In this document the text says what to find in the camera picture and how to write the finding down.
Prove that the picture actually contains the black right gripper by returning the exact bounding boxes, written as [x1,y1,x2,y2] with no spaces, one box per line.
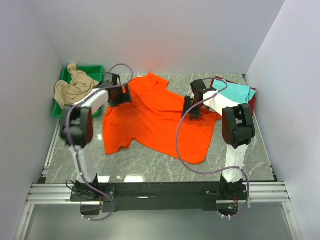
[180,96,203,121]

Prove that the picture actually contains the orange t-shirt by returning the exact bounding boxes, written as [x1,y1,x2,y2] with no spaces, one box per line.
[102,73,221,165]

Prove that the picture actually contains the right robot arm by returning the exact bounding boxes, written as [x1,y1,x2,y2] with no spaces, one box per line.
[175,77,256,200]

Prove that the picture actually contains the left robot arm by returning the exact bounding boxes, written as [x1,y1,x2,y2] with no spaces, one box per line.
[60,72,132,201]

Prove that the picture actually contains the green plastic tray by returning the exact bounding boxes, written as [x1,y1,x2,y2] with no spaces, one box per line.
[52,65,104,119]

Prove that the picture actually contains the folded teal t-shirt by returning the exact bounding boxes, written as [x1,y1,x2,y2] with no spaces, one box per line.
[209,78,257,107]

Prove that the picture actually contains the beige t-shirt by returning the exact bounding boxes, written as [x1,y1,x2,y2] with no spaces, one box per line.
[53,63,99,109]

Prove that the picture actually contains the folded dark red t-shirt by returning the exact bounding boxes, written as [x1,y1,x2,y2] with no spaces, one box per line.
[209,76,257,116]

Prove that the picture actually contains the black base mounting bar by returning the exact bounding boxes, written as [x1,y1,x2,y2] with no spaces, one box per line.
[70,181,248,213]

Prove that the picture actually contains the aluminium frame rail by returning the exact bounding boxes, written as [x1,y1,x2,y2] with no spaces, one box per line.
[26,182,291,205]

